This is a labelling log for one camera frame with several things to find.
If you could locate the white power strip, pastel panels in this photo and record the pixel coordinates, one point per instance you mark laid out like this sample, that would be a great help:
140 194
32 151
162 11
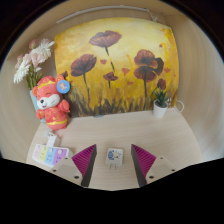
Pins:
50 155

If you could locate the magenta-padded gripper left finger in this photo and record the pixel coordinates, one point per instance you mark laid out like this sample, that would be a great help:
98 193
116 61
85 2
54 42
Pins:
66 170

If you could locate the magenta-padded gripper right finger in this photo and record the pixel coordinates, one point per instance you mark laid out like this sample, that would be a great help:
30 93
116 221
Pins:
160 168

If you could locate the white light bar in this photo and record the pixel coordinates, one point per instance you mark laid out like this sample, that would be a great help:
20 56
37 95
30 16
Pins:
100 9

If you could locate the red plush mouse toy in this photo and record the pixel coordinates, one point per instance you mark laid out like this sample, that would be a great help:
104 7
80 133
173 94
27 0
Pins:
53 113

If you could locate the yellow poppy flower painting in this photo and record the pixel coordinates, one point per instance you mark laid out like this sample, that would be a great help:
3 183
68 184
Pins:
133 36

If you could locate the pink and white flower bouquet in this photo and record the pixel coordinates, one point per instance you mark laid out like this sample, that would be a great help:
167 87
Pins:
36 56

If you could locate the small succulent in white pot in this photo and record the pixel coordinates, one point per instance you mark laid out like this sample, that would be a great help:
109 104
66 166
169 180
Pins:
160 110

